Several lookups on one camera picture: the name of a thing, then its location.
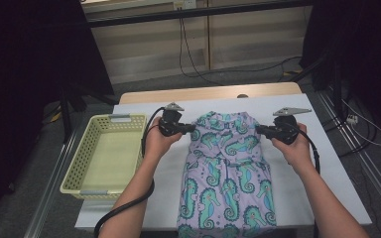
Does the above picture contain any aluminium floor rail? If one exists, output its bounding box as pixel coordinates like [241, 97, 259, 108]
[23, 130, 78, 238]
[317, 91, 381, 217]

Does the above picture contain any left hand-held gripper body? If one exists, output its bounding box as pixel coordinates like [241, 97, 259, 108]
[158, 102, 196, 138]

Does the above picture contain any black floor cable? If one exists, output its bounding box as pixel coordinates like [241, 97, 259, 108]
[321, 98, 380, 158]

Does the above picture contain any black tripod stand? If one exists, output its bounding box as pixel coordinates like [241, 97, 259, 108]
[59, 83, 120, 145]

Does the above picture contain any light wooden table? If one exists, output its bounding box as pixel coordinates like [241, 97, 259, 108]
[118, 81, 303, 105]

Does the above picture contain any hand-held gripper black cable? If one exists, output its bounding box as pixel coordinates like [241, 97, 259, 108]
[296, 128, 321, 238]
[93, 106, 167, 238]

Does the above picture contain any black metal stand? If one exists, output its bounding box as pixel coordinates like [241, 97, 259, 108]
[289, 54, 345, 115]

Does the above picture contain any black hanging power cable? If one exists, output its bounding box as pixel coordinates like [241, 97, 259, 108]
[178, 8, 304, 87]

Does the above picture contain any right hand-held gripper black cable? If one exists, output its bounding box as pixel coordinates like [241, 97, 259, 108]
[296, 128, 321, 238]

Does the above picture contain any yellow perforated plastic basket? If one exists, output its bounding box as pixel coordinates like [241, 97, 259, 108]
[60, 113, 151, 201]

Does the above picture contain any person's right hand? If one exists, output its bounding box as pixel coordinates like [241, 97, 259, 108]
[271, 122, 316, 173]

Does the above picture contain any white table cover sheet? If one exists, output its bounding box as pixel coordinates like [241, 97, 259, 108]
[74, 93, 373, 231]

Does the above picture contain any black horizontal bar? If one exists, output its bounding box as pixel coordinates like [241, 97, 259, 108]
[86, 0, 314, 29]

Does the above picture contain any white wall socket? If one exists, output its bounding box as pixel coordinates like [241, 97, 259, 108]
[173, 0, 197, 11]

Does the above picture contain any purple seahorse print garment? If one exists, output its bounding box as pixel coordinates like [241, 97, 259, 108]
[177, 111, 278, 238]

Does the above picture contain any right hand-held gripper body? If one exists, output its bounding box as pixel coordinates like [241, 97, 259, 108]
[261, 106, 313, 146]

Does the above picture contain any white floor cable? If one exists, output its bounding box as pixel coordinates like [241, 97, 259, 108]
[341, 98, 381, 148]

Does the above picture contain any person's left hand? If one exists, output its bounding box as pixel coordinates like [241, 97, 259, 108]
[144, 117, 183, 163]

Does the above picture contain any black curtain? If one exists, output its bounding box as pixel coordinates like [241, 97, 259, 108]
[302, 0, 381, 140]
[0, 0, 115, 229]

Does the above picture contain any left hand-held gripper black cable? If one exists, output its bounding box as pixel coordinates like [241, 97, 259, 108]
[93, 106, 167, 238]

